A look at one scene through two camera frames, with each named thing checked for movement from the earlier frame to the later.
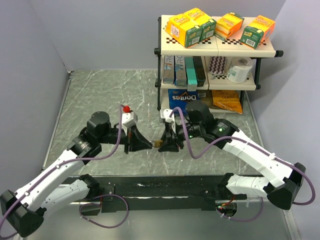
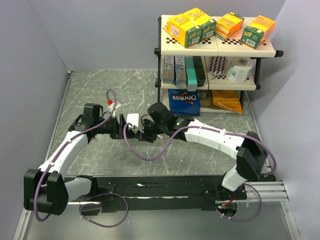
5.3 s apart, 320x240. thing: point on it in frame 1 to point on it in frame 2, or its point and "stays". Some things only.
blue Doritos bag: (180, 97) stays
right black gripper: (169, 144) to (144, 135)
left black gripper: (135, 140) to (117, 130)
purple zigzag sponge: (217, 65) stays
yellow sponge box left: (185, 31) stays
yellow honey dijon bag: (230, 99) stays
